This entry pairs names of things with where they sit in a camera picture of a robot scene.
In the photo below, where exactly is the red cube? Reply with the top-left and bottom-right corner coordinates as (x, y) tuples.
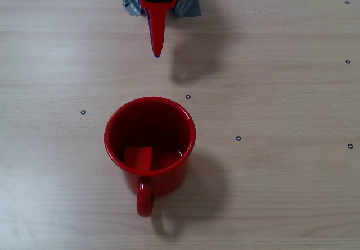
(123, 146), (154, 172)

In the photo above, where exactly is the red enamel mug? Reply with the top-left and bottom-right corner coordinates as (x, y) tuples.
(103, 96), (197, 218)

